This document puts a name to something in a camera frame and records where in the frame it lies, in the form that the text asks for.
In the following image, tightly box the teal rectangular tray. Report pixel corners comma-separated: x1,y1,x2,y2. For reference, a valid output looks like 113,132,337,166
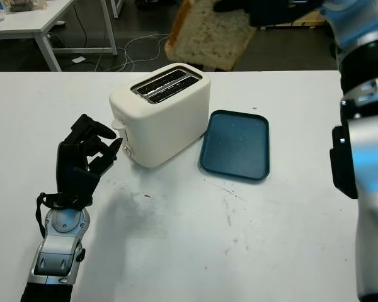
198,109,271,182

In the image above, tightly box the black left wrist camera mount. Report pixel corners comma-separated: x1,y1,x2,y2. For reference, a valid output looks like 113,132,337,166
45,167,101,211

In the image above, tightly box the slice of brown bread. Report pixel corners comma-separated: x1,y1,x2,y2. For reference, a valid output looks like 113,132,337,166
164,0,258,72

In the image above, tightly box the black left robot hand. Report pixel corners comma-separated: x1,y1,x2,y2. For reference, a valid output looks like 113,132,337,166
56,113,124,195

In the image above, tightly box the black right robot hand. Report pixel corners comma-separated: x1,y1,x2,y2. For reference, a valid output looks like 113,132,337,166
214,0,327,28

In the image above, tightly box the cream white two-slot toaster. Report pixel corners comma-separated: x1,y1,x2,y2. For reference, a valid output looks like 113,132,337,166
108,62,212,169

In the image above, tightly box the white floor cable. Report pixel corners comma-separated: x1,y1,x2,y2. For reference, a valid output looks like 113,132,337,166
94,34,171,72

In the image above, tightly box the white office table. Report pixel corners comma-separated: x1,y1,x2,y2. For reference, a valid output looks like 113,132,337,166
0,0,118,72

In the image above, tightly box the clear bag with brown contents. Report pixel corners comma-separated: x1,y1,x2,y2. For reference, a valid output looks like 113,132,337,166
11,0,48,13

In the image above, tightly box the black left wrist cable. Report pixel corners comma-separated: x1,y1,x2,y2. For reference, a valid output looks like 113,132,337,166
35,192,56,240

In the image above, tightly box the wooden crate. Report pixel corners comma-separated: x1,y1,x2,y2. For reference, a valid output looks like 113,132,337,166
258,11,327,31

